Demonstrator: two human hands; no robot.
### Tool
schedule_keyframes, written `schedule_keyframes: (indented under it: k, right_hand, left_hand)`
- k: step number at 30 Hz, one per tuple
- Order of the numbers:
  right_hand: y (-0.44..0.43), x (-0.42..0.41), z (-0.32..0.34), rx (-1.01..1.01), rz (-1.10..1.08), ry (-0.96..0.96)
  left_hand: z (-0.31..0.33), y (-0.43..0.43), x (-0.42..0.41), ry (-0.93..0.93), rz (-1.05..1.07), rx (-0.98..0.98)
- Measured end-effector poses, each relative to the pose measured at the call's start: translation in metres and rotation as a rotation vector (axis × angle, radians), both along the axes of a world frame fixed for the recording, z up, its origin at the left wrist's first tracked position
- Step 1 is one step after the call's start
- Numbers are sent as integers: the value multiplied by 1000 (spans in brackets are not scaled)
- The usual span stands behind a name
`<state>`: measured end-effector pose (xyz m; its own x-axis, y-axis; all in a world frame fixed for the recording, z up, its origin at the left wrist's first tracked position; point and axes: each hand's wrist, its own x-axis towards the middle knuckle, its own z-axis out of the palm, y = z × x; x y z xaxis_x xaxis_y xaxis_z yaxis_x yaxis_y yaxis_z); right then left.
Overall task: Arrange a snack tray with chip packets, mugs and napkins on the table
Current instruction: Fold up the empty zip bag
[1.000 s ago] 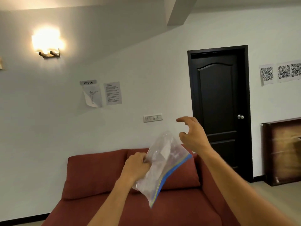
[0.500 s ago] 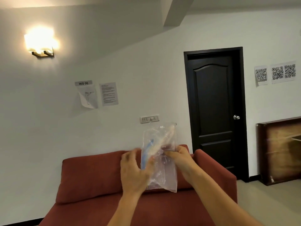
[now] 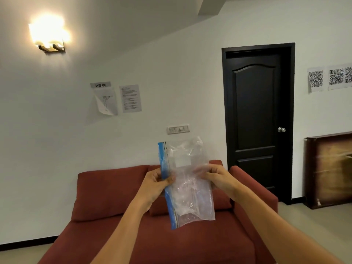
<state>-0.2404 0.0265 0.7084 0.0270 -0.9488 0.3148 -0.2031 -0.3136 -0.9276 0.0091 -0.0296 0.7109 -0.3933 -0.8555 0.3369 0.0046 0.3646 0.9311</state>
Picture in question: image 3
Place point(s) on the person's right hand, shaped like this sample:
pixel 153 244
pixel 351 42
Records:
pixel 222 180

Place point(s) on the paper sheet with text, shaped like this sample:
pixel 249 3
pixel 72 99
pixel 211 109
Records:
pixel 130 98

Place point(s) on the silver door knob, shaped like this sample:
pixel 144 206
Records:
pixel 281 130

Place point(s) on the small grey label sign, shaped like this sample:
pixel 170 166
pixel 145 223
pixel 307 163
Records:
pixel 100 84

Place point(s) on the paper sheet with figure drawing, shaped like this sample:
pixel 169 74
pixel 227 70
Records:
pixel 106 101

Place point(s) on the white wall switch plate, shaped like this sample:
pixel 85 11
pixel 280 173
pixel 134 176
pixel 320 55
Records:
pixel 178 129

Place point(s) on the wide paper with square codes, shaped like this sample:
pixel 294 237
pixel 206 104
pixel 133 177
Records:
pixel 340 76

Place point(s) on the small paper with square code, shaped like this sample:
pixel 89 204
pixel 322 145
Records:
pixel 315 79

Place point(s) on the person's right thumb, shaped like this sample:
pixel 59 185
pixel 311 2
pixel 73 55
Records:
pixel 205 177

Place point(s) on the person's left thumb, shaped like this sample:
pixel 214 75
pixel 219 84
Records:
pixel 166 179

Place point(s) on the person's left hand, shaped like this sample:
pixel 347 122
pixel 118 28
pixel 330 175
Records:
pixel 152 186

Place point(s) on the clear zip plastic bag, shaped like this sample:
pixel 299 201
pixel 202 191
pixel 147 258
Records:
pixel 185 184

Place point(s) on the person's right forearm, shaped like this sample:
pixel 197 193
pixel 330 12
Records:
pixel 277 229

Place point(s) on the dark wooden door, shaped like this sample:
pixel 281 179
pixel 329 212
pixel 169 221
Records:
pixel 257 122

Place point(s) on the person's left forearm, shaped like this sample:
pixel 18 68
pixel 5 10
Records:
pixel 125 230

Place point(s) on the lit wall lamp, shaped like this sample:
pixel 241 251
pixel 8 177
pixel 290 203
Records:
pixel 49 34

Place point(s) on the red sofa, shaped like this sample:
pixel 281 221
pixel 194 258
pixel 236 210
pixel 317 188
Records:
pixel 154 222

